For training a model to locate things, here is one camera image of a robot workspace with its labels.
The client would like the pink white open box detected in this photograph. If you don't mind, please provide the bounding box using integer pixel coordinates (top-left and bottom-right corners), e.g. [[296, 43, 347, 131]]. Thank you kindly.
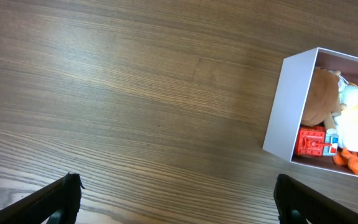
[[262, 47, 358, 176]]

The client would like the red toy fire truck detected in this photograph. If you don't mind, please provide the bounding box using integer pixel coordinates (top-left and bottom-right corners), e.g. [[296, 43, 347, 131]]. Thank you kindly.
[[294, 126, 339, 157]]

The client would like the brown plush toy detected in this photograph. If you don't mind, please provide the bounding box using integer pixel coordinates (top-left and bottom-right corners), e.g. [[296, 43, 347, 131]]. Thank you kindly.
[[301, 67, 341, 129]]

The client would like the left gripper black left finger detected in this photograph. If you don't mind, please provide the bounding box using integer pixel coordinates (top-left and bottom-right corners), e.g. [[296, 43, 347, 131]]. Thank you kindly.
[[0, 173, 84, 224]]

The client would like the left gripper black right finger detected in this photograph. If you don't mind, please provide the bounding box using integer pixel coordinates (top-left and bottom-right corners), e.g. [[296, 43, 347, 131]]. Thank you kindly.
[[273, 174, 358, 224]]

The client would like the white plush duck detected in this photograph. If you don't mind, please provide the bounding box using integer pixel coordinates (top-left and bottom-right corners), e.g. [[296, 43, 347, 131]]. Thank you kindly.
[[333, 83, 358, 175]]

